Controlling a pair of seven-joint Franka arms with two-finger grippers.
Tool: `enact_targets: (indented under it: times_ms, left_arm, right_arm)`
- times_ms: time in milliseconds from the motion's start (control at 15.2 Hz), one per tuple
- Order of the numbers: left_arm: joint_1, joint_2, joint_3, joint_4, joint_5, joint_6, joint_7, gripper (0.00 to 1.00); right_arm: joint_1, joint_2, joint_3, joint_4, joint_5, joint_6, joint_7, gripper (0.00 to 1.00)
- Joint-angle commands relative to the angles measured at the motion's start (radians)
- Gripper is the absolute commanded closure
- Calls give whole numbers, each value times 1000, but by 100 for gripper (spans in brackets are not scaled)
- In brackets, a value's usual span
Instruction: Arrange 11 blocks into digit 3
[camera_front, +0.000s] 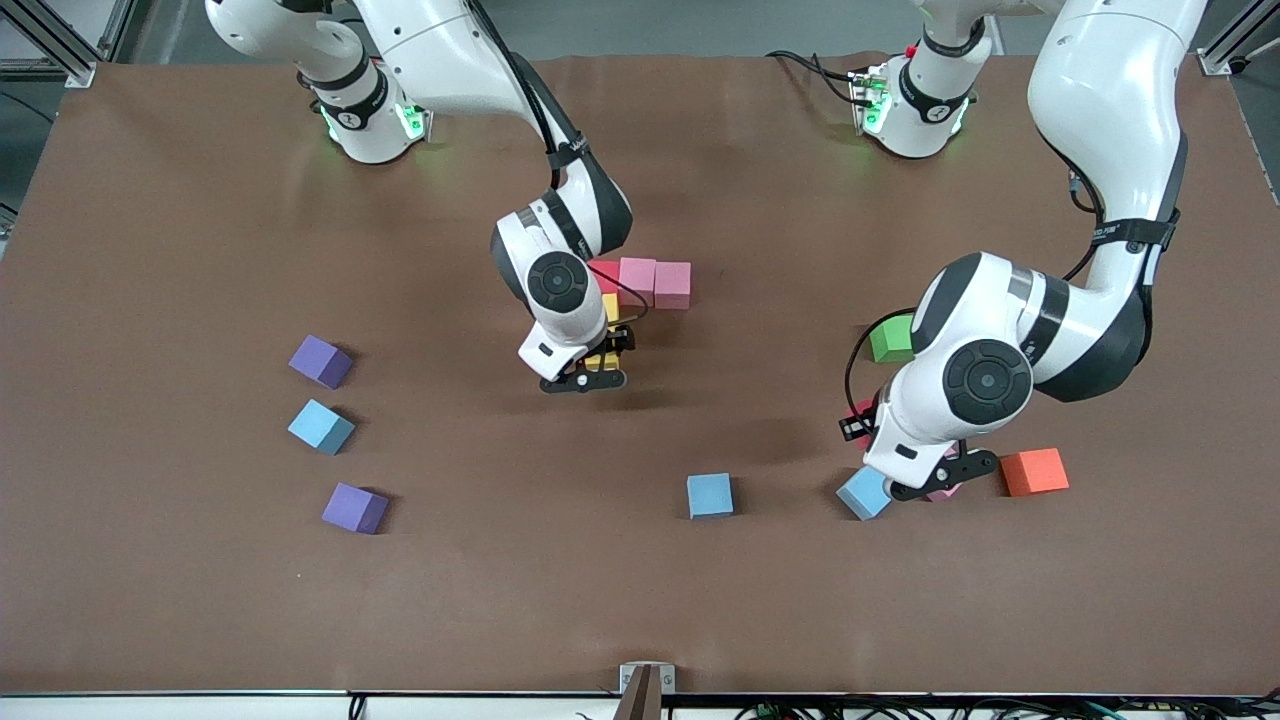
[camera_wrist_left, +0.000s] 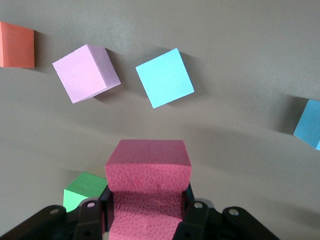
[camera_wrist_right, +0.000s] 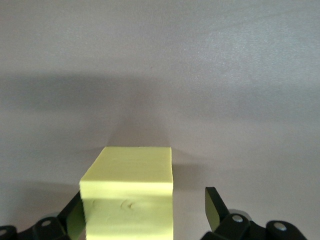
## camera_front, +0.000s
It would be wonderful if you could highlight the purple foam block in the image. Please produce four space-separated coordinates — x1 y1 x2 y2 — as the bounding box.
288 334 355 391
321 482 390 536

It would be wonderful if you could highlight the aluminium frame post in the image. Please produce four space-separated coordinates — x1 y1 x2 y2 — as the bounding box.
0 0 151 89
1197 0 1280 78

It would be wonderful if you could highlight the black left base cable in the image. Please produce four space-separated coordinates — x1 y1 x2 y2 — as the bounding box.
765 48 863 104

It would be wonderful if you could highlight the light blue foam block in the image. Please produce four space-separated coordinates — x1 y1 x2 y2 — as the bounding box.
686 473 735 520
287 398 357 457
835 466 894 522

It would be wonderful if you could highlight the orange foam block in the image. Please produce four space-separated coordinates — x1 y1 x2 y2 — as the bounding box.
1000 447 1071 498

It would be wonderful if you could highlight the brown table mat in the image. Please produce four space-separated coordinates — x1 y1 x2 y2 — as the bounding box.
0 50 1280 698

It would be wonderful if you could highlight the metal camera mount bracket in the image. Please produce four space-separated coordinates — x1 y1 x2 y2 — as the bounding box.
618 662 677 720

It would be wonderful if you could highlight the pink foam block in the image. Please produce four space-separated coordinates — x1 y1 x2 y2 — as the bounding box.
653 261 693 311
618 256 658 308
924 445 967 504

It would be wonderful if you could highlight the green foam block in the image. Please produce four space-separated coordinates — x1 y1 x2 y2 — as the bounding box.
868 314 916 364

